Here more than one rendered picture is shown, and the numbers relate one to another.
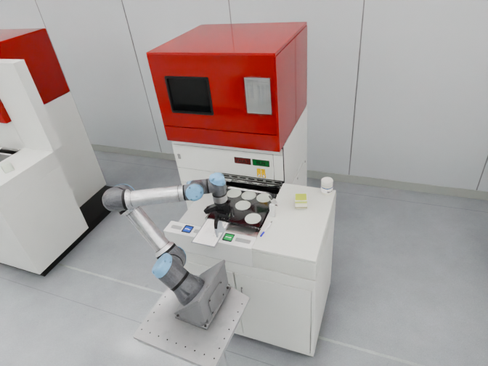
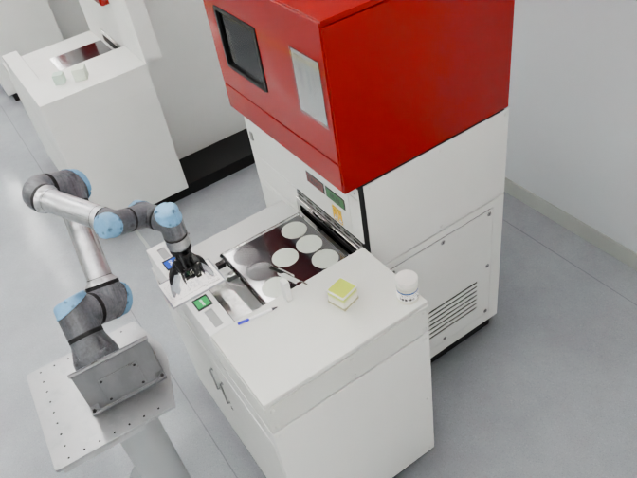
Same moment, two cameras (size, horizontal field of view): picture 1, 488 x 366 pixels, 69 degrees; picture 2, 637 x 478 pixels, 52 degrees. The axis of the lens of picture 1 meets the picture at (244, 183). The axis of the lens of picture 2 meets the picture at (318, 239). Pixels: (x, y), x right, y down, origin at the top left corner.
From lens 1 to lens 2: 1.31 m
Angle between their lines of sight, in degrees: 31
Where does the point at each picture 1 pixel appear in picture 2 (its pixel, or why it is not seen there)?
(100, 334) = not seen: hidden behind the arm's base
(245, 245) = (209, 326)
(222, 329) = (108, 427)
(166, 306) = not seen: hidden behind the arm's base
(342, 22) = not seen: outside the picture
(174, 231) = (155, 258)
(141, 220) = (74, 230)
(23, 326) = (52, 289)
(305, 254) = (262, 387)
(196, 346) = (67, 430)
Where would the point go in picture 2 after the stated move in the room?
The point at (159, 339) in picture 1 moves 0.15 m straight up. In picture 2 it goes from (44, 396) to (25, 369)
